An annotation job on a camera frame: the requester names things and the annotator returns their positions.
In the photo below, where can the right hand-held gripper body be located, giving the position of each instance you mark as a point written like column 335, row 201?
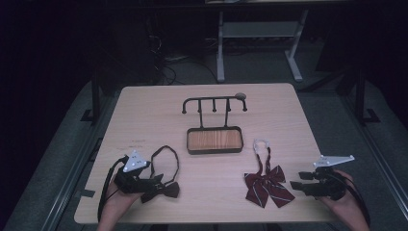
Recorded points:
column 325, row 188

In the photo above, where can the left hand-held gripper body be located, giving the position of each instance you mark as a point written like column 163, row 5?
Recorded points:
column 134, row 163

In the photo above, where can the black bow tie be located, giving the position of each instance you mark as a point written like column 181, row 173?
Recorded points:
column 166, row 190

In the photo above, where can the dark red striped bow tie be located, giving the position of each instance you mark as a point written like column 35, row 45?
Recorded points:
column 267, row 184

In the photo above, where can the black hook rack wooden tray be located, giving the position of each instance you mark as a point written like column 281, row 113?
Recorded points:
column 214, row 140

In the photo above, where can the person's right hand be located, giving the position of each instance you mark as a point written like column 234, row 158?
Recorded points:
column 346, row 203

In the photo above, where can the person's left hand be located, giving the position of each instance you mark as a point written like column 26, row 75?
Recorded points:
column 120, row 199

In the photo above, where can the dark tape strip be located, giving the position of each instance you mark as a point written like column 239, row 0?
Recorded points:
column 86, row 193

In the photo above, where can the black metal stand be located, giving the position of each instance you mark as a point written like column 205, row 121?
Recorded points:
column 361, row 96
column 95, row 96

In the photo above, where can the white power strip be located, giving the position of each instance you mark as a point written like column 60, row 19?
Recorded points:
column 176, row 58

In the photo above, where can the grey metal table frame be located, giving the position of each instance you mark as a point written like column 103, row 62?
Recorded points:
column 256, row 29

